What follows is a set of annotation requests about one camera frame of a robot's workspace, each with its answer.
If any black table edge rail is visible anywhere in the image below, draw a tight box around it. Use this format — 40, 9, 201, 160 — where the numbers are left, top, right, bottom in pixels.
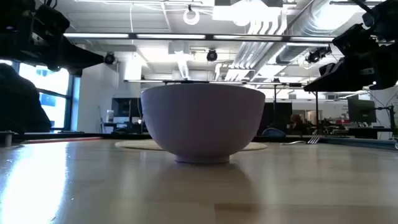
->
14, 133, 153, 140

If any round woven straw placemat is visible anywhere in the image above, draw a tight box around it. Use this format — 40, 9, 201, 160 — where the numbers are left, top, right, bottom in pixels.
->
114, 139, 268, 152

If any silver ventilation duct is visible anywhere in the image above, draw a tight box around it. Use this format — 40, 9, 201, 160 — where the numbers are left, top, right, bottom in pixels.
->
275, 0, 346, 65

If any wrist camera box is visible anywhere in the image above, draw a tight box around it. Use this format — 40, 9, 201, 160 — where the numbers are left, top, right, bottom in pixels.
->
32, 3, 71, 40
331, 23, 380, 58

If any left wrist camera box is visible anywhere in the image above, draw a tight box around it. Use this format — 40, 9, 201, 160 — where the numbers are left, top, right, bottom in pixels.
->
32, 3, 71, 40

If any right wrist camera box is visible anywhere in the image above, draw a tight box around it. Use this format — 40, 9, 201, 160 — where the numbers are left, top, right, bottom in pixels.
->
331, 23, 380, 58

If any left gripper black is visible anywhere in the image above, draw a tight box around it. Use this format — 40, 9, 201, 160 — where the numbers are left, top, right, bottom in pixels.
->
0, 0, 105, 77

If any white ring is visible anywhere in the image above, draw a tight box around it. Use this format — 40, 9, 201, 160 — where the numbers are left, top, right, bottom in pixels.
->
182, 8, 201, 26

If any person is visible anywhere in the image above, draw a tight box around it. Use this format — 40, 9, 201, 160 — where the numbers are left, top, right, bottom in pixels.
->
0, 63, 52, 134
289, 114, 308, 135

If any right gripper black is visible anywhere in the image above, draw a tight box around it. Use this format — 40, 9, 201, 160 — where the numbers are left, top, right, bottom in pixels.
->
303, 42, 398, 93

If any silver metal fork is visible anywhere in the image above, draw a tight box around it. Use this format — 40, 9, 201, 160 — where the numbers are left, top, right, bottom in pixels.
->
279, 134, 322, 146

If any black bar with light strips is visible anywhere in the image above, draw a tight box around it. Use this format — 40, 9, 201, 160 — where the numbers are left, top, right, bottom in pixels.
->
63, 32, 335, 43

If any grey short post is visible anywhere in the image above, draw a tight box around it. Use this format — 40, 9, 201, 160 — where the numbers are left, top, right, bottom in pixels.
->
0, 130, 15, 147

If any black computer monitor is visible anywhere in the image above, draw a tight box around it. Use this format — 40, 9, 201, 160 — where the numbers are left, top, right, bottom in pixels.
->
347, 94, 377, 126
111, 97, 143, 118

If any lavender ceramic bowl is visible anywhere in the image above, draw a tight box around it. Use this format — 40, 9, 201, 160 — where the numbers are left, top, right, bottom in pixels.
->
140, 83, 266, 165

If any black ceiling-mounted device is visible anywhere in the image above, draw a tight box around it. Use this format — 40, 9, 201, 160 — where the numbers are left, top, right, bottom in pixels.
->
306, 45, 333, 64

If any blue chair back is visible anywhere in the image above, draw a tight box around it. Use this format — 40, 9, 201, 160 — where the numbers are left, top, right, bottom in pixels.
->
261, 127, 287, 138

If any red-orange long strip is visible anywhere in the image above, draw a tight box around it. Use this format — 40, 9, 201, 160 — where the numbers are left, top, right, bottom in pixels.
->
23, 137, 103, 145

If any teal table edge rail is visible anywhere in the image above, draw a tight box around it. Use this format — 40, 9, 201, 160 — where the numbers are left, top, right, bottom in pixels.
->
320, 136, 398, 151

